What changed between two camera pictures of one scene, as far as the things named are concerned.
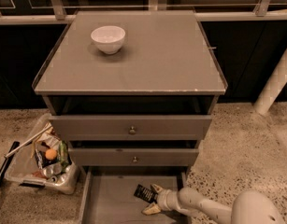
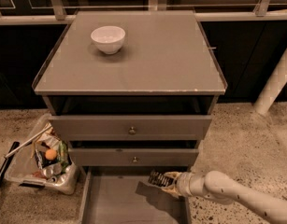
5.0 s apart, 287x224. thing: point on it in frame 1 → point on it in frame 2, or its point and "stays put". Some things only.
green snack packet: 64,154 stays put
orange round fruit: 50,154 stays put
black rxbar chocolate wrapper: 145,193 → 161,179
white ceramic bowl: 108,38 stays put
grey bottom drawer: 107,194 stays put
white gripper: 164,199 → 182,183
